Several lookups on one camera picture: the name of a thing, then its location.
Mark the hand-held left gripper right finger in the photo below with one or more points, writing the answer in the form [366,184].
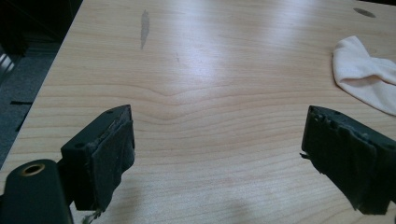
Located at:
[345,155]

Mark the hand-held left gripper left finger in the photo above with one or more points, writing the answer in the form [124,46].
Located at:
[102,155]

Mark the white sock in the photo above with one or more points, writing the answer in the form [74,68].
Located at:
[361,77]

